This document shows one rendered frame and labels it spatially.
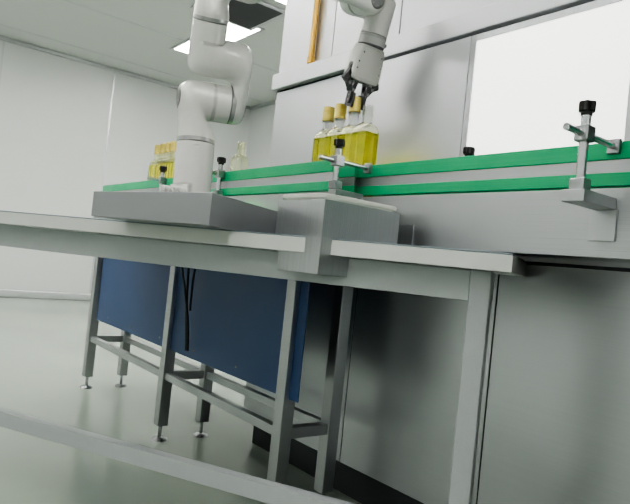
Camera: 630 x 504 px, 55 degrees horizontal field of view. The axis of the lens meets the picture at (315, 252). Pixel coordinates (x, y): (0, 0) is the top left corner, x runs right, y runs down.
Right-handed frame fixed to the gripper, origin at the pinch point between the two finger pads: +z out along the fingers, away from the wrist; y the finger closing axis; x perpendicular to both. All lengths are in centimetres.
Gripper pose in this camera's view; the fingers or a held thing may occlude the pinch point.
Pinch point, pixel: (355, 100)
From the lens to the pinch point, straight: 177.0
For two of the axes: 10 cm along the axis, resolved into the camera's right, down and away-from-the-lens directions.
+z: -2.6, 9.5, 1.8
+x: 5.7, 3.1, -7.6
